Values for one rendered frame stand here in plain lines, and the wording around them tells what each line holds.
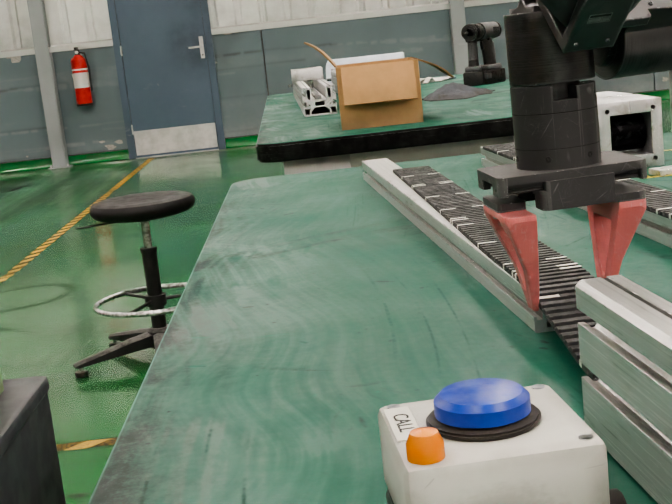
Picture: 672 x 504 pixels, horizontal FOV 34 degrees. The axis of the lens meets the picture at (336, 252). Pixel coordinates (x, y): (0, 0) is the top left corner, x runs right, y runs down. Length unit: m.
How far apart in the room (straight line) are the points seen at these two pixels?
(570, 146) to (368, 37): 10.78
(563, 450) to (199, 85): 11.12
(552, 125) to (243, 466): 0.30
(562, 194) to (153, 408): 0.30
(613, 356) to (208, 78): 11.01
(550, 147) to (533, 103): 0.03
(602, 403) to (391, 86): 2.13
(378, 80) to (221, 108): 8.89
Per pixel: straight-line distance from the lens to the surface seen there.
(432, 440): 0.43
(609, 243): 0.78
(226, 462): 0.62
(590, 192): 0.75
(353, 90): 2.67
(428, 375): 0.73
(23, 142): 11.87
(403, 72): 2.68
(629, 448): 0.55
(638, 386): 0.53
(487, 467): 0.43
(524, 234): 0.74
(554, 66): 0.74
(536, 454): 0.44
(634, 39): 0.77
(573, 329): 0.74
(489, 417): 0.45
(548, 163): 0.75
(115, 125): 11.67
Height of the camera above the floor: 1.00
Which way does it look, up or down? 11 degrees down
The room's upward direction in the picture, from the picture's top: 6 degrees counter-clockwise
